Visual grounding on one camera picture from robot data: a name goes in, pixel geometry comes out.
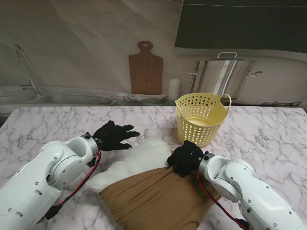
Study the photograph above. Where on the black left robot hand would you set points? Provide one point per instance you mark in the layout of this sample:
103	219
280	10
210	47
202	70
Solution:
112	139

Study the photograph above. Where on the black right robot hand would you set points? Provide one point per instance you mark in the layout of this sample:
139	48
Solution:
187	159

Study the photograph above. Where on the white pillow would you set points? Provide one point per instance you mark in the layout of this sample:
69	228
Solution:
139	163

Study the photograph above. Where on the brown pillowcase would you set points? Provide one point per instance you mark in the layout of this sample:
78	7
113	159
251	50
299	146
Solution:
156	198

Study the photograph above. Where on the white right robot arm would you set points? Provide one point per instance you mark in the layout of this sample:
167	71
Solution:
251	191

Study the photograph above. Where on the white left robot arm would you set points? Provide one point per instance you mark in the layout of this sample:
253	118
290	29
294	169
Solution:
40	179

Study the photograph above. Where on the yellow perforated laundry basket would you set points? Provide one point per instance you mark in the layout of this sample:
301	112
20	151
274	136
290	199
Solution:
216	117

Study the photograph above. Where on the stack of white plates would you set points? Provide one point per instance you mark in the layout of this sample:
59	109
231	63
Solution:
146	98

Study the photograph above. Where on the steel kitchen sink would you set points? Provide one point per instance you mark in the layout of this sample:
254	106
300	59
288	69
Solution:
76	98

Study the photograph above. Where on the white pillar candle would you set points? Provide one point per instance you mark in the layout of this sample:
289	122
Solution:
174	89

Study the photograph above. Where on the brown wooden cutting board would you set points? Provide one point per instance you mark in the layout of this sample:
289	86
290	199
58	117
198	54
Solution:
145	74

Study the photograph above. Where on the large steel stock pot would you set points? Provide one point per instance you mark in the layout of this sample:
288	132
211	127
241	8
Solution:
223	76

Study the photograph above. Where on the chrome kitchen faucet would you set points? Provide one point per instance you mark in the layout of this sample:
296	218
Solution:
26	69

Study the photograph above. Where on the black stove grate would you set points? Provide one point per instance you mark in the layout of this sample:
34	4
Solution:
283	103

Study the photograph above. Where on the dark range hood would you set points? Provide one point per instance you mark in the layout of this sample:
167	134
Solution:
239	26

